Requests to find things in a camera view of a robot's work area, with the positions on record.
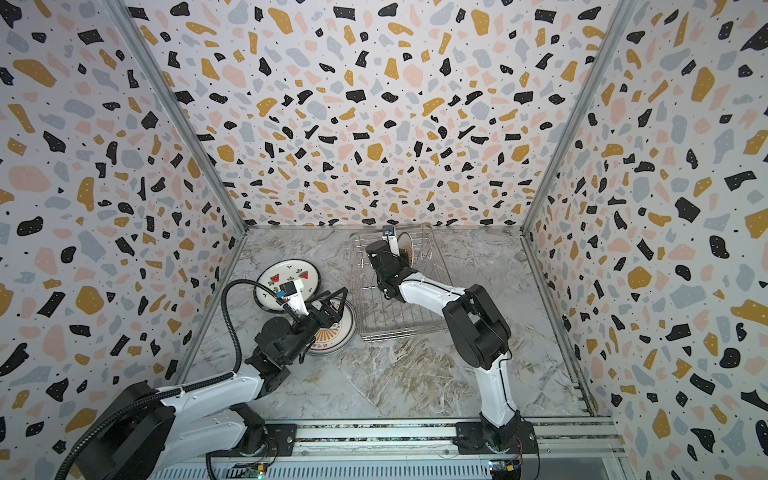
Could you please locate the wire dish rack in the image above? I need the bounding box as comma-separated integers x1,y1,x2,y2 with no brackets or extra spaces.
350,225,464,342

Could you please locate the orange sunburst plate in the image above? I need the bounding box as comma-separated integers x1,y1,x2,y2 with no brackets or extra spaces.
308,301,356,356

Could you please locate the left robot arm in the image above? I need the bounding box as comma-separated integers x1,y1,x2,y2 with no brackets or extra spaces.
55,287,348,479

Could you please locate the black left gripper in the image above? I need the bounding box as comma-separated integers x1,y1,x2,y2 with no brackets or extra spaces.
282,288,344,367

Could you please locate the black corrugated cable hose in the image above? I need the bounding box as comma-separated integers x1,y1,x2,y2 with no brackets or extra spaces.
53,278,295,480

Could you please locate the aluminium corner post right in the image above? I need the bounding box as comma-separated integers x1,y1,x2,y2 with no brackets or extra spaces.
520,0,637,237

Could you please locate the watermelon pattern plate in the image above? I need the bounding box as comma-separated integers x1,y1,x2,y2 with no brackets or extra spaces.
253,259,321,313

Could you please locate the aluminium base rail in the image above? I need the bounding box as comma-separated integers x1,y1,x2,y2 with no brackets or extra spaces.
154,417,634,479

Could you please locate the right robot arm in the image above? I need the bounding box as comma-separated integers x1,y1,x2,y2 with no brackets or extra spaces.
366,240,524,453

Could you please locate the aluminium corner post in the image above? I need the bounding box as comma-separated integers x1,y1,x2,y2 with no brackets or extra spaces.
103,0,248,235
520,0,637,237

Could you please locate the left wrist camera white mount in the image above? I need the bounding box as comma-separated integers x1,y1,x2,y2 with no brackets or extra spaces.
275,279,309,320

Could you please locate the aluminium corner post left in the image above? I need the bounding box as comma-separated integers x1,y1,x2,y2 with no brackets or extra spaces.
103,0,248,235

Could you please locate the sunburst plate in rack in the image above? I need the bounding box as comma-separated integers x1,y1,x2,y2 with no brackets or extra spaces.
397,232,414,267

